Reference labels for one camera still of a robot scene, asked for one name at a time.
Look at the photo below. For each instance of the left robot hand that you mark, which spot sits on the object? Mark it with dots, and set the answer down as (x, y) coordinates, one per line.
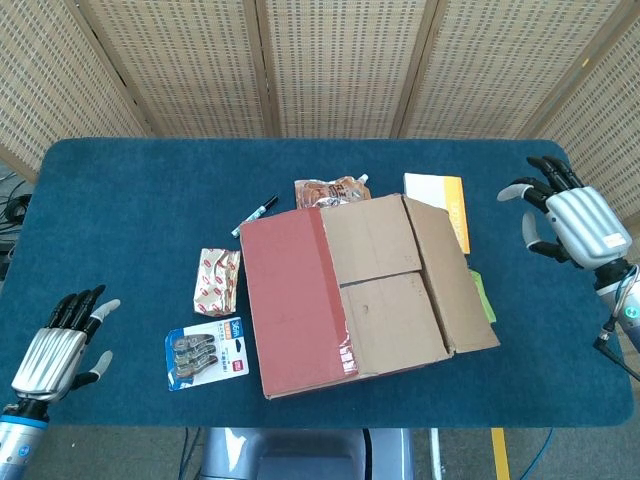
(47, 360)

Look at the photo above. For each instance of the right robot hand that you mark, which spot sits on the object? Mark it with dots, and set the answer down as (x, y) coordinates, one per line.
(585, 225)

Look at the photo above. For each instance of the red cardboard box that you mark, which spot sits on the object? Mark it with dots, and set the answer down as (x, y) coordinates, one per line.
(290, 300)

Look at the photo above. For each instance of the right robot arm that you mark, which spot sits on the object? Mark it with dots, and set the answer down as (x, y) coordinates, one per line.
(612, 285)

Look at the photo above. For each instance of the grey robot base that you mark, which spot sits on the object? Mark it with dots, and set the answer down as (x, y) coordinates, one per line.
(300, 455)

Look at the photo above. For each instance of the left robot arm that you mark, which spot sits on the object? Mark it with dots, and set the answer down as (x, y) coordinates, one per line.
(20, 440)

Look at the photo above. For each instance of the green tissue pack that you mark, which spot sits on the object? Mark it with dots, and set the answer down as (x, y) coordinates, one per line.
(485, 300)

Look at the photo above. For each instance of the white and orange book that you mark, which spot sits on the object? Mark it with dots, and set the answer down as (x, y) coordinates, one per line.
(430, 190)

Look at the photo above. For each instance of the correction tape blister pack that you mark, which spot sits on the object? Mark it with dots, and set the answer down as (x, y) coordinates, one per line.
(207, 355)

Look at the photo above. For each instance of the blue felt table cover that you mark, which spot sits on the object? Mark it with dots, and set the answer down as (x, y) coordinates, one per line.
(125, 200)

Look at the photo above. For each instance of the gold foil snack packet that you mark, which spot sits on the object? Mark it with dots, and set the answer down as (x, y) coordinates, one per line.
(216, 282)

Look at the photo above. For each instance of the black marker pen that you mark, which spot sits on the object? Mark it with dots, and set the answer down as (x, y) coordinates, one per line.
(255, 216)

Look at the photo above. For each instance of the brown spouted sauce pouch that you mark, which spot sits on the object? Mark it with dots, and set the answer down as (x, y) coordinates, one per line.
(330, 192)

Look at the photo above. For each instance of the white metal table leg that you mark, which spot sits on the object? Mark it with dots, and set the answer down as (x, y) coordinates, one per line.
(436, 455)

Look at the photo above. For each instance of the woven rattan folding screen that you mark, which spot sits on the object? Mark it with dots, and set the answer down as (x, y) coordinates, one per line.
(325, 65)

